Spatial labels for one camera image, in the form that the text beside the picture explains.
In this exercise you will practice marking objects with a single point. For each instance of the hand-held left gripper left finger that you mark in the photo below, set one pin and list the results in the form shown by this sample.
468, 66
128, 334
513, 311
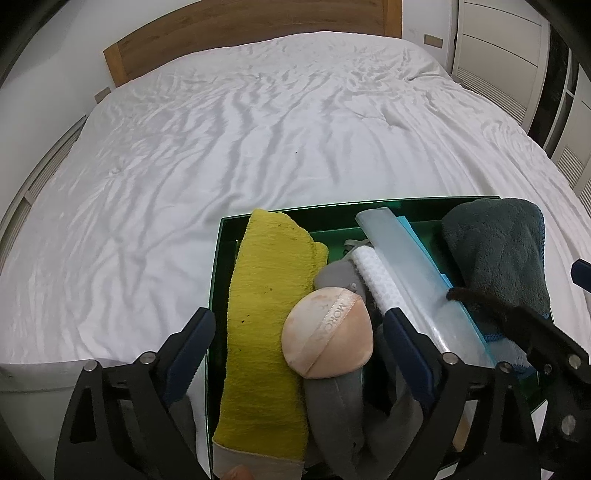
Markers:
189, 355

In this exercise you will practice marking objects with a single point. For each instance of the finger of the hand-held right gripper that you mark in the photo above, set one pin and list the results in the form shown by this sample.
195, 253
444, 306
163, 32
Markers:
584, 274
563, 369

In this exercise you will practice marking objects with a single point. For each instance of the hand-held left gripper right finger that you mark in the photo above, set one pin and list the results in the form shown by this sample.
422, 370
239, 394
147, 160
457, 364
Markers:
406, 350

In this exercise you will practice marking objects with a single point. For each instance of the clear zip bag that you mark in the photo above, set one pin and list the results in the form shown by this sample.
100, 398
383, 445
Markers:
415, 277

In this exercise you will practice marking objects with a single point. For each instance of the white cloth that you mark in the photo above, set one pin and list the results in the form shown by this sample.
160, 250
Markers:
376, 277

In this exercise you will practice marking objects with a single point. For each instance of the yellow towel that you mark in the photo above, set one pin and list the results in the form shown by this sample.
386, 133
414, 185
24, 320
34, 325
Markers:
263, 323

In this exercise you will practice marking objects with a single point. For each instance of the peach powder puff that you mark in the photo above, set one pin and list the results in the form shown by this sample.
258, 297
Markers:
323, 332

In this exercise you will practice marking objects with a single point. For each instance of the black hair band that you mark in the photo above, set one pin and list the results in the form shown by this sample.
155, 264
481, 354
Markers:
475, 300

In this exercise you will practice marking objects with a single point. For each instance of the grey towel with blue edge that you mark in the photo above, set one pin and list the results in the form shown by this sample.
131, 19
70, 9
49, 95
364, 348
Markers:
498, 249

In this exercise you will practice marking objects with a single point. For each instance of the grey sock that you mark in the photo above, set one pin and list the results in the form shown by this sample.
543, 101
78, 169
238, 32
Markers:
337, 415

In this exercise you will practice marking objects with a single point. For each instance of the green tray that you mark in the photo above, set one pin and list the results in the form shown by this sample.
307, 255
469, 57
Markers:
341, 217

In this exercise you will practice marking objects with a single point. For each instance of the person's left hand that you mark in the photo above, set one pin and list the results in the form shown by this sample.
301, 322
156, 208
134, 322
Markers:
238, 473

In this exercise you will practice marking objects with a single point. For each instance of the white bed duvet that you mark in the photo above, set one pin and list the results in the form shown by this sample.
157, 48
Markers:
231, 138

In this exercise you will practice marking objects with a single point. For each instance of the white slatted cabinet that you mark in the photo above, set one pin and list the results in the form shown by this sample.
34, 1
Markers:
41, 175

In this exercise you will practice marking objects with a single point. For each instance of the wooden headboard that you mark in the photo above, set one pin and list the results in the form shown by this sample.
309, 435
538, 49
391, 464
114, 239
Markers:
231, 41

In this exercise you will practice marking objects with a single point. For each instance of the wall switch panel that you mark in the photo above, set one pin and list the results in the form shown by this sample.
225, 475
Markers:
433, 40
102, 94

